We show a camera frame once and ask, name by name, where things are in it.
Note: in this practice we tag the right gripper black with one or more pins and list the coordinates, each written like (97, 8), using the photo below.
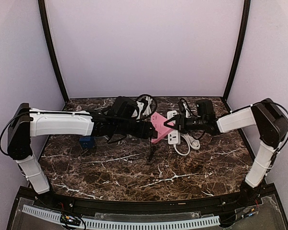
(180, 123)

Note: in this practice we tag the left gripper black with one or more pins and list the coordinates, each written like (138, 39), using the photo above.
(144, 131)

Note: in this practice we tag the pink triangular power strip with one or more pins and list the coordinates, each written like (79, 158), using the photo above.
(158, 123)

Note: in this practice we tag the blue cube socket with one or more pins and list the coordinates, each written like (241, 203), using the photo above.
(87, 142)

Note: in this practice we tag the white power strip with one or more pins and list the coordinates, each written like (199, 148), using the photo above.
(174, 135)

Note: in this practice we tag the black TP-Link adapter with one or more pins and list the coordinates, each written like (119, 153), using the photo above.
(153, 134)

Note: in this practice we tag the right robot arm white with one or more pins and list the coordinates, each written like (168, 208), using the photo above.
(270, 118)

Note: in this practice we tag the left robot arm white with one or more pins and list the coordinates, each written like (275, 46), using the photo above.
(31, 122)

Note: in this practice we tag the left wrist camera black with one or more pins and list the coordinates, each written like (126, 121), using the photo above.
(125, 107)

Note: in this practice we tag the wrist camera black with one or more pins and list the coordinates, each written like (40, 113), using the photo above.
(205, 109)
(125, 107)

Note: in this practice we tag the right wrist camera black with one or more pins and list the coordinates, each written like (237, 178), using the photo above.
(205, 109)

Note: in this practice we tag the black frame right post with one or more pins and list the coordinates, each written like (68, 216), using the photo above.
(238, 49)

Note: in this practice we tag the black frame post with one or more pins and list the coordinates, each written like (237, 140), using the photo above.
(238, 49)
(51, 49)

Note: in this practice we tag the white slotted cable duct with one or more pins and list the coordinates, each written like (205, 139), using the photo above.
(122, 222)

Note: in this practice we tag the black frame left post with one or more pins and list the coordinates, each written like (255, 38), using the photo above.
(51, 49)

